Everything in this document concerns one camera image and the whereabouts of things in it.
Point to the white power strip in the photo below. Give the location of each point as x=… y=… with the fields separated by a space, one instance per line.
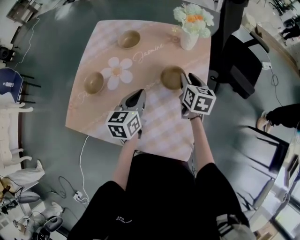
x=77 y=195

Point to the table with pink tablecloth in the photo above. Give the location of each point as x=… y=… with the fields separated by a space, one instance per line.
x=159 y=126

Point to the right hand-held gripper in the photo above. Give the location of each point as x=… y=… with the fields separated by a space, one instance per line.
x=199 y=100

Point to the person's left forearm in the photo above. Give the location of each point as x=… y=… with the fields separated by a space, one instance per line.
x=124 y=164

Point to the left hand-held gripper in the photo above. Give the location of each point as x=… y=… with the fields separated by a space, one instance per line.
x=122 y=125

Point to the black mesh office chair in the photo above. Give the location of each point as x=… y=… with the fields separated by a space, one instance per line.
x=241 y=75

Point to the cream carved dressing table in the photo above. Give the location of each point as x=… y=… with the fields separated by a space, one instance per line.
x=9 y=131

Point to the person's black shirt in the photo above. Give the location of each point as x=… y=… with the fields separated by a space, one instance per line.
x=164 y=199

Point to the person's right forearm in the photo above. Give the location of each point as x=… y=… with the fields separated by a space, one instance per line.
x=201 y=145

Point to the white ceramic vase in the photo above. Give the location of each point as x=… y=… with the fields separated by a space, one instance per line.
x=187 y=42

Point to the clear water bottle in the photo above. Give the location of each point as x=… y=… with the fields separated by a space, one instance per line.
x=9 y=84

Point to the brown wooden bowl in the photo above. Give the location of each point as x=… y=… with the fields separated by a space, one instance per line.
x=170 y=77
x=93 y=82
x=129 y=39

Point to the blue chair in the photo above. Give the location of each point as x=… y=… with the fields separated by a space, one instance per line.
x=10 y=77

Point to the black wrist band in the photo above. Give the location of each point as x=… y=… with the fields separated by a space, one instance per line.
x=195 y=118

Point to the light wooden shelf unit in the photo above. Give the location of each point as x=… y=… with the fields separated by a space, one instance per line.
x=21 y=10

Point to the black metal frame rack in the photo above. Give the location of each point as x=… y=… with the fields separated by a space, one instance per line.
x=274 y=150

